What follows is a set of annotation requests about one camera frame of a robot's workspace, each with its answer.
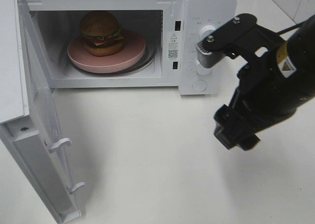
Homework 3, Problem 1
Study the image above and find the white round knob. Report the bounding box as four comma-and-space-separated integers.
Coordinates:
197, 23, 217, 40
194, 60, 213, 75

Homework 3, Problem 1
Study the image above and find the white microwave door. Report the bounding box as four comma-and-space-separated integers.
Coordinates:
0, 0, 84, 224

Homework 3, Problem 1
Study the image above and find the white warning label sticker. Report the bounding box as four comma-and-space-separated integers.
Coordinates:
166, 32, 180, 60

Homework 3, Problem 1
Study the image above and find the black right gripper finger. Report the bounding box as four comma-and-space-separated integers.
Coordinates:
238, 134, 260, 151
214, 104, 246, 149

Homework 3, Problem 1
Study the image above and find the white microwave oven body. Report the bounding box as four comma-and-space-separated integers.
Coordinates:
26, 0, 237, 95

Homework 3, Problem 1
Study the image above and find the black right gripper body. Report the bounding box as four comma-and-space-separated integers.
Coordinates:
226, 61, 296, 141

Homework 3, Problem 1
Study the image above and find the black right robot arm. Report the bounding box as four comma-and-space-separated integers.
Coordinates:
214, 17, 315, 151

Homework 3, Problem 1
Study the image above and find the lower white round knob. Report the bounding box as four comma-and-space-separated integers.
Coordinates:
194, 60, 213, 75

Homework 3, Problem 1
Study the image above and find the round white door button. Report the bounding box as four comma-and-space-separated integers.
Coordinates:
192, 80, 207, 92

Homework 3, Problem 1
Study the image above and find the pink round plate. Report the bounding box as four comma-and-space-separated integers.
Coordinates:
67, 30, 146, 73

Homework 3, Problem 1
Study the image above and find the burger with lettuce and cheese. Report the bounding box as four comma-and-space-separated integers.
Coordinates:
79, 11, 124, 57

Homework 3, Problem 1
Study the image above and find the upper white round knob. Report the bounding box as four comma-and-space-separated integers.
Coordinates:
197, 23, 217, 40

